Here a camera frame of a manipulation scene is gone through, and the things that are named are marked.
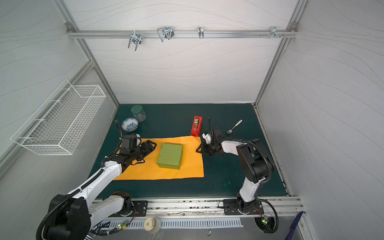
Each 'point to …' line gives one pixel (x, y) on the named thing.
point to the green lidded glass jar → (138, 112)
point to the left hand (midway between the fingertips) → (155, 144)
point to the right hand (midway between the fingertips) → (200, 147)
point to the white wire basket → (61, 124)
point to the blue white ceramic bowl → (129, 124)
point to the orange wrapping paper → (191, 166)
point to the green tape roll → (196, 122)
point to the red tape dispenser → (196, 126)
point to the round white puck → (152, 224)
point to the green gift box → (170, 156)
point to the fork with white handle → (230, 131)
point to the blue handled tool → (293, 225)
